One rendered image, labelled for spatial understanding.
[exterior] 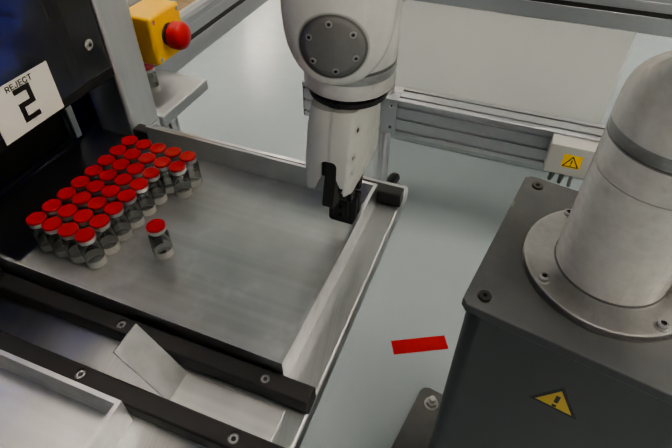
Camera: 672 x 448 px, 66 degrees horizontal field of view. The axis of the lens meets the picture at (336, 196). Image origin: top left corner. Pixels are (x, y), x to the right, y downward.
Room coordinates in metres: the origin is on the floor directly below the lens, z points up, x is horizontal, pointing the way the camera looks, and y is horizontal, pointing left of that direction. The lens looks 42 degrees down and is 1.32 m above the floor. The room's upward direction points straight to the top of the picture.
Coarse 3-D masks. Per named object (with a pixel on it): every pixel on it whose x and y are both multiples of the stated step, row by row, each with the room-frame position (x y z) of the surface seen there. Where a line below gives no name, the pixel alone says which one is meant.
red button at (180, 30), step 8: (176, 24) 0.71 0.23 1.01; (184, 24) 0.72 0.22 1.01; (168, 32) 0.71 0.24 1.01; (176, 32) 0.71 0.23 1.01; (184, 32) 0.71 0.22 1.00; (168, 40) 0.70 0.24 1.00; (176, 40) 0.70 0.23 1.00; (184, 40) 0.71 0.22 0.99; (176, 48) 0.70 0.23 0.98; (184, 48) 0.71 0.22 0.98
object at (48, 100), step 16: (16, 80) 0.50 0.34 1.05; (32, 80) 0.51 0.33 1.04; (48, 80) 0.53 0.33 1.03; (0, 96) 0.47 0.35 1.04; (16, 96) 0.49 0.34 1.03; (48, 96) 0.52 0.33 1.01; (0, 112) 0.47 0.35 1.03; (16, 112) 0.48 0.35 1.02; (32, 112) 0.50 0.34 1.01; (48, 112) 0.51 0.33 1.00; (0, 128) 0.46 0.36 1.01; (16, 128) 0.47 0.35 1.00; (32, 128) 0.49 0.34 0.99
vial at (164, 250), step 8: (160, 232) 0.39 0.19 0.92; (168, 232) 0.40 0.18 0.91; (152, 240) 0.39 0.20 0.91; (160, 240) 0.39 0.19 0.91; (168, 240) 0.39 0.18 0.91; (152, 248) 0.39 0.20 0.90; (160, 248) 0.39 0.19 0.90; (168, 248) 0.39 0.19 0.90; (160, 256) 0.39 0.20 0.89; (168, 256) 0.39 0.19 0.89
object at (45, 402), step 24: (0, 360) 0.25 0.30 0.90; (24, 360) 0.24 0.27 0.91; (0, 384) 0.24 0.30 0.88; (24, 384) 0.24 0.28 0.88; (48, 384) 0.23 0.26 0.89; (72, 384) 0.22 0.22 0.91; (0, 408) 0.22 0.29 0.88; (24, 408) 0.22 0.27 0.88; (48, 408) 0.22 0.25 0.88; (72, 408) 0.22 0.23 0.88; (96, 408) 0.21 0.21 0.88; (120, 408) 0.20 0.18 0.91; (0, 432) 0.19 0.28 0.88; (24, 432) 0.19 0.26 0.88; (48, 432) 0.19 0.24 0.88; (72, 432) 0.19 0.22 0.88; (96, 432) 0.18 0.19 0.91; (120, 432) 0.19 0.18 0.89
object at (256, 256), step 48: (192, 144) 0.58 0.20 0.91; (240, 192) 0.50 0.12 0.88; (288, 192) 0.50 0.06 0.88; (144, 240) 0.42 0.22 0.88; (192, 240) 0.42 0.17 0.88; (240, 240) 0.42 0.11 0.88; (288, 240) 0.42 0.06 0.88; (336, 240) 0.42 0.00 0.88; (96, 288) 0.35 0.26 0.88; (144, 288) 0.35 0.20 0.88; (192, 288) 0.35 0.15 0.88; (240, 288) 0.35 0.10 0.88; (288, 288) 0.35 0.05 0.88; (192, 336) 0.27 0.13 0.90; (240, 336) 0.29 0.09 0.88; (288, 336) 0.29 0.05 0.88
